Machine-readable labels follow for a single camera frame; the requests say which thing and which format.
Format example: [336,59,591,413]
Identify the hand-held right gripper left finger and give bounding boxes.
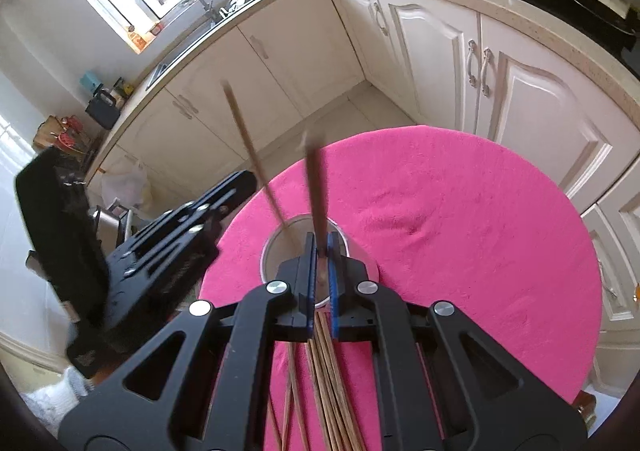
[57,233,321,451]

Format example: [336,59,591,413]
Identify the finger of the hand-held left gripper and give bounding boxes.
[106,211,222,349]
[162,170,259,234]

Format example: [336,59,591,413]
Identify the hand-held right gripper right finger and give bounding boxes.
[325,231,588,451]

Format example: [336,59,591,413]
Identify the stainless steel cup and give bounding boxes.
[261,213,381,312]

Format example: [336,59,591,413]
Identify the wooden chopstick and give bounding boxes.
[220,80,297,247]
[298,130,335,302]

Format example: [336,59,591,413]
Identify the bunch of wooden chopsticks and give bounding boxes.
[267,311,368,451]

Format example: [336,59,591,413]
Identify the white plastic bag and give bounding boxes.
[101,160,152,210]

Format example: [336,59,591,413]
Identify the cluttered dish rack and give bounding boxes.
[32,115,101,159]

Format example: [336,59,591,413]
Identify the black kettle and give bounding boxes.
[85,86,123,130]

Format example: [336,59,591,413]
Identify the small condiment bottles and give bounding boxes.
[112,76,135,109]

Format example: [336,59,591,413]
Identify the stainless steel sink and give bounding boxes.
[145,0,279,92]

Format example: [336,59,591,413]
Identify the bottles on window sill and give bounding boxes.
[126,22,164,52]

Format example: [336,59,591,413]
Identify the cream base cabinets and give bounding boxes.
[82,0,640,382]

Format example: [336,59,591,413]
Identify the dark brown object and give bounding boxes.
[571,392,599,433]

